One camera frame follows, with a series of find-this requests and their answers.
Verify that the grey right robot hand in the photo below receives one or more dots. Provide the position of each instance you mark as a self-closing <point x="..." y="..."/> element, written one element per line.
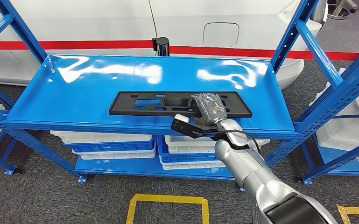
<point x="210" y="108"/>

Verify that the black plastic plate part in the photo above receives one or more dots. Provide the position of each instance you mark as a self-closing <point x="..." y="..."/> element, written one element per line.
<point x="123" y="106"/>

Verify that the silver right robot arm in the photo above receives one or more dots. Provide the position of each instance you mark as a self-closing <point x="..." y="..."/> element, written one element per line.
<point x="253" y="176"/>

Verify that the yellow floor tape square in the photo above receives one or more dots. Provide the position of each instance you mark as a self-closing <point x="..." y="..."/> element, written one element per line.
<point x="167" y="198"/>
<point x="358" y="210"/>

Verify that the white vehicle body red stripe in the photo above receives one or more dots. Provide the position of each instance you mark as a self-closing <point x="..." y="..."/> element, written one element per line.
<point x="105" y="18"/>

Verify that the chrome chair base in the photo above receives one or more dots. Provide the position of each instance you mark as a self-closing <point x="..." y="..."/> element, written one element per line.
<point x="340" y="10"/>

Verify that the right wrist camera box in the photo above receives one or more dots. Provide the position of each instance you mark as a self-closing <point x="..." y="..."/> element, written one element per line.
<point x="185" y="128"/>

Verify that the black cylindrical post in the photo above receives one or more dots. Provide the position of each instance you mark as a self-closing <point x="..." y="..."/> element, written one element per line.
<point x="163" y="46"/>

